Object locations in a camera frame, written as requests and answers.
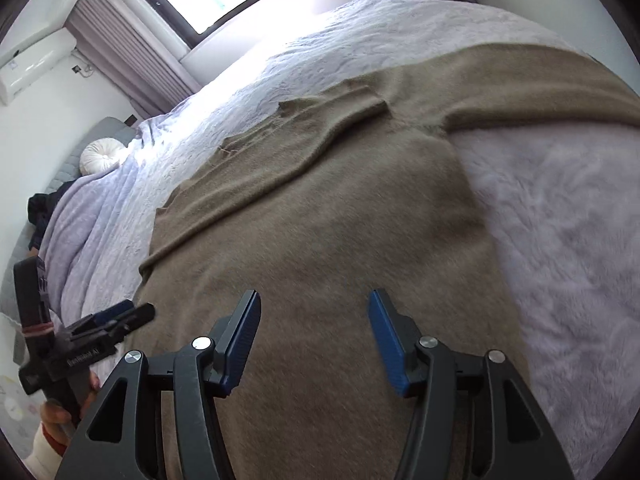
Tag grey-brown fluffy towel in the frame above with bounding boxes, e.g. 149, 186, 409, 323
137, 42, 640, 480

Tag pleated lavender curtain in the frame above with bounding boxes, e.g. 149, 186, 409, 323
65, 0, 198, 118

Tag white air conditioner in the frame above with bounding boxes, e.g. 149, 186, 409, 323
0, 27, 78, 106

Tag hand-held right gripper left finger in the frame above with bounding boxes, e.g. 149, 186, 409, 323
54, 290, 262, 480

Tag dark clothes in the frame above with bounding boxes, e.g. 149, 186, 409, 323
27, 180, 76, 252

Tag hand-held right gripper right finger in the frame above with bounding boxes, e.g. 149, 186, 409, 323
368, 289, 576, 480

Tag bed with lilac cover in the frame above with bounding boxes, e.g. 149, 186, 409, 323
37, 0, 640, 480

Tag person's left hand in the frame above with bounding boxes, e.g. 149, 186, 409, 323
40, 371, 101, 443

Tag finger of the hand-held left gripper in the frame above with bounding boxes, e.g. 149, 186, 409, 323
75, 303, 156, 347
91, 300, 135, 329

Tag person's left forearm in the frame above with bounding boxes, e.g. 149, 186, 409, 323
24, 422, 68, 478

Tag round white pillow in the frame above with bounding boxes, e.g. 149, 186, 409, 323
80, 138, 126, 176

